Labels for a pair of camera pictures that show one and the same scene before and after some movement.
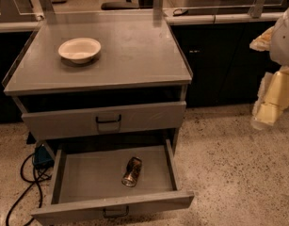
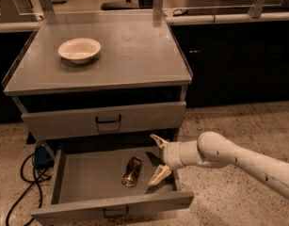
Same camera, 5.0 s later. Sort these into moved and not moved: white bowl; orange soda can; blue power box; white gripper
Moved: white gripper
Not moved: blue power box; orange soda can; white bowl
